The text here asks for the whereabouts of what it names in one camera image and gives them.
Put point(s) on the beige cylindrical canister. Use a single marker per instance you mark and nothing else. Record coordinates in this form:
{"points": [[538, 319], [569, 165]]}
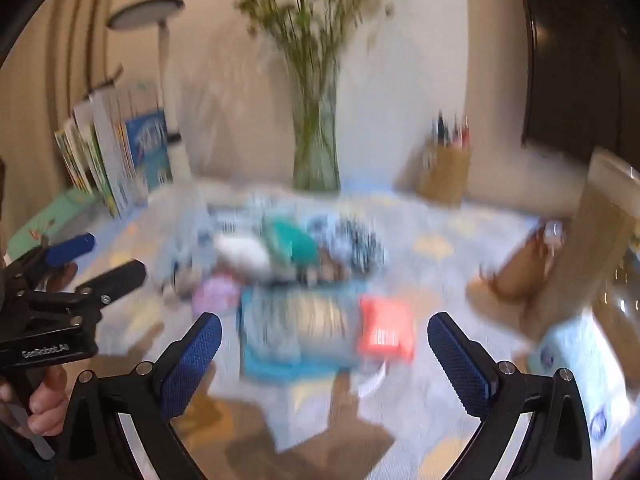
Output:
{"points": [[585, 230]]}

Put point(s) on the black white checkered scrunchie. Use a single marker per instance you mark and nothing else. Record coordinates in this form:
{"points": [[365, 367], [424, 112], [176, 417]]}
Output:
{"points": [[361, 245]]}

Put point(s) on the green flat book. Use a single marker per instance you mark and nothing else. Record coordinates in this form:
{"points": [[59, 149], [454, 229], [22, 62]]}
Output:
{"points": [[50, 215]]}

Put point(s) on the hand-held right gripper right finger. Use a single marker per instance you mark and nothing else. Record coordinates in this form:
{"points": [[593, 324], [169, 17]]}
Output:
{"points": [[460, 365]]}

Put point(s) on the row of books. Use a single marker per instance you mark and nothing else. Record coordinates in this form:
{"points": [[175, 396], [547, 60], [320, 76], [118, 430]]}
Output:
{"points": [[115, 160]]}

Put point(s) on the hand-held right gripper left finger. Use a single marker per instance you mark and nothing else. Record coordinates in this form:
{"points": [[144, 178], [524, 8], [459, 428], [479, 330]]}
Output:
{"points": [[192, 360]]}

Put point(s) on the tan leather pouch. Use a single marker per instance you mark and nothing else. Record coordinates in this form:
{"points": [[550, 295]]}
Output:
{"points": [[520, 270]]}

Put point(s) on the black wall television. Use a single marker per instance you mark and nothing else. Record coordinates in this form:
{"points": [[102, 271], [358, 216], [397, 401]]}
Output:
{"points": [[580, 50]]}

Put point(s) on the leaf pattern table cloth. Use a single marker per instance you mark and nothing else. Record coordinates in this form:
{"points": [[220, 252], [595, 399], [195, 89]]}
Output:
{"points": [[440, 260]]}

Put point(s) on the blue striped towel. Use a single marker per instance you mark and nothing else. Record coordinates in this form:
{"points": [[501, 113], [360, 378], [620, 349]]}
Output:
{"points": [[295, 330]]}

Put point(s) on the wooden pen holder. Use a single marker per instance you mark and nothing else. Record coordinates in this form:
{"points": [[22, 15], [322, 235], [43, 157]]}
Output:
{"points": [[445, 175]]}

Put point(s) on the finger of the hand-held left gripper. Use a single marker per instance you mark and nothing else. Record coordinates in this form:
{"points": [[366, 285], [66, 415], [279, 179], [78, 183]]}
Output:
{"points": [[120, 277], [72, 249]]}

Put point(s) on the orange plastic packet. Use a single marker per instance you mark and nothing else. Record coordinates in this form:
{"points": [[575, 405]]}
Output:
{"points": [[387, 327]]}

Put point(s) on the lilac plastic packet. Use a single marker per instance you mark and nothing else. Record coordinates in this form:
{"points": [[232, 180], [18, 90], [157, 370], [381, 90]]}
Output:
{"points": [[216, 297]]}

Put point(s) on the brown plush item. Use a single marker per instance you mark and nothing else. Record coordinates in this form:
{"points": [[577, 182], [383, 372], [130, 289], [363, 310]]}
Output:
{"points": [[325, 270]]}

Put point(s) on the glass vase with flowers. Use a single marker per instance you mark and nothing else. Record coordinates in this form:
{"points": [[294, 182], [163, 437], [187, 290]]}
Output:
{"points": [[310, 20]]}

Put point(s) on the white desk lamp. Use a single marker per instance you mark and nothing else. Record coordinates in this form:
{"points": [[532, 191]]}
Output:
{"points": [[170, 85]]}

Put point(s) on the clear glass vase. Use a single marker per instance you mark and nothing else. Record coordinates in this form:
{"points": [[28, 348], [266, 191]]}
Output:
{"points": [[316, 160]]}

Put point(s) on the patterned tissue pack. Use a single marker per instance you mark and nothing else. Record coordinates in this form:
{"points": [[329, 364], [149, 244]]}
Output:
{"points": [[585, 375]]}

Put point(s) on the teal cloth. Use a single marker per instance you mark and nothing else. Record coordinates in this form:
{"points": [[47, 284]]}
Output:
{"points": [[290, 240]]}

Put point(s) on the person's left hand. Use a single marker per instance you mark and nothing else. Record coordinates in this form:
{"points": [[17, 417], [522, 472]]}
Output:
{"points": [[47, 405]]}

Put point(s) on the white soft pad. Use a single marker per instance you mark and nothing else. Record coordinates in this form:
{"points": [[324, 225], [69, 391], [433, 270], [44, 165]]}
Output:
{"points": [[242, 254]]}

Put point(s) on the bunch of pens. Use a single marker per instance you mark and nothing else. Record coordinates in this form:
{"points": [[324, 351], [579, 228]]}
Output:
{"points": [[450, 132]]}

